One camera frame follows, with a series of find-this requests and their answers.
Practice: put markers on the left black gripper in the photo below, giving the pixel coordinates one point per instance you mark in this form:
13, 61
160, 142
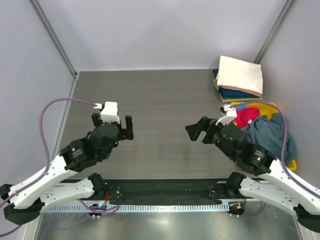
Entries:
129, 133

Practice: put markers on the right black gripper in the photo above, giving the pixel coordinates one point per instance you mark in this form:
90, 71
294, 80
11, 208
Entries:
194, 130

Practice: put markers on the pink t shirt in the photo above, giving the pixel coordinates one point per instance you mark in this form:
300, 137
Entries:
246, 116

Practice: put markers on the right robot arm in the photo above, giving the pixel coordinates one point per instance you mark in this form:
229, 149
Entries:
291, 193

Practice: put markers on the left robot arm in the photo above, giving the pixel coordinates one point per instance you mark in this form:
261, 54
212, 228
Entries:
28, 199

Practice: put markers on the navy folded t shirt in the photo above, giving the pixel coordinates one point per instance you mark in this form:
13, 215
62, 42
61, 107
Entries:
235, 94

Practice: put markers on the turquoise t shirt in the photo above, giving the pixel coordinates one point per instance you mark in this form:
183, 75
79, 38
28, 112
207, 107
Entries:
241, 106

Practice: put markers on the white folded t shirt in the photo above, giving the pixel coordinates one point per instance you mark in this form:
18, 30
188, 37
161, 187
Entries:
236, 74

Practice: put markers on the green folded t shirt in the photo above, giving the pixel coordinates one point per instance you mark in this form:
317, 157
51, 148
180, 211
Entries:
239, 96

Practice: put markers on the peach folded t shirt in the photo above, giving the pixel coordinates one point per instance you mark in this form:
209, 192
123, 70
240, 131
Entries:
240, 90

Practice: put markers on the yellow plastic bin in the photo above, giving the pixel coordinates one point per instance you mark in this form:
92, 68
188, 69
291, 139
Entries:
269, 111

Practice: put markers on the grey blue t shirt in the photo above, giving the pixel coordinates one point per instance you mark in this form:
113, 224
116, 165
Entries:
269, 134

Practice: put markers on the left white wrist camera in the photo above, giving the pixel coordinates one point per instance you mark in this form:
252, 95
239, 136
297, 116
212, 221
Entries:
108, 112

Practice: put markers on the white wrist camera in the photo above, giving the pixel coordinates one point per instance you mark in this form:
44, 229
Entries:
108, 112
228, 114

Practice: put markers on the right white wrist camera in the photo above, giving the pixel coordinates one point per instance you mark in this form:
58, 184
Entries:
228, 114

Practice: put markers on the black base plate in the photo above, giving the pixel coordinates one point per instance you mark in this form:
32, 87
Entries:
169, 192

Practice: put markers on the slotted cable duct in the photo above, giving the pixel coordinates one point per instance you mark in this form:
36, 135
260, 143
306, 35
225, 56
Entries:
79, 208

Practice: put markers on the left aluminium frame post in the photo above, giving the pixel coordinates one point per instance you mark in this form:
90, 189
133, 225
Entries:
52, 35

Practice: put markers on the aluminium frame post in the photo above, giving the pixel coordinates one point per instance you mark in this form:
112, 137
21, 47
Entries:
275, 29
52, 35

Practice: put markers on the right aluminium frame post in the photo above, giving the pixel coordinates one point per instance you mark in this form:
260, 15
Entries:
275, 29

